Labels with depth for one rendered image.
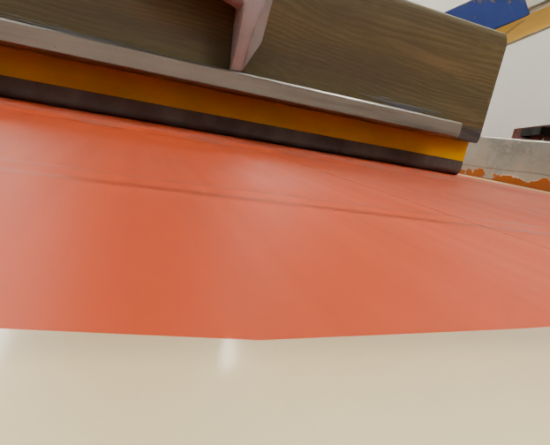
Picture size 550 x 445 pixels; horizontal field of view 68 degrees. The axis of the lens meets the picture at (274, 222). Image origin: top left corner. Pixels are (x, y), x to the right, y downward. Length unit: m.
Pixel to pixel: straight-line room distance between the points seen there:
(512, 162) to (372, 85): 0.17
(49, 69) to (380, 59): 0.19
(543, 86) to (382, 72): 2.46
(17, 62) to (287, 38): 0.14
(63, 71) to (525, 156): 0.33
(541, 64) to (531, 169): 2.41
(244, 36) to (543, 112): 2.50
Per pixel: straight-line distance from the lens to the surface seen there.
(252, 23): 0.22
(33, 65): 0.25
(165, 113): 0.25
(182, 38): 0.24
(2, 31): 0.23
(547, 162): 0.37
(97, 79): 0.25
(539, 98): 2.71
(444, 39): 0.30
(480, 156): 0.42
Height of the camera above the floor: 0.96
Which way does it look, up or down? 12 degrees down
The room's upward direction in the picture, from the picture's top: 10 degrees clockwise
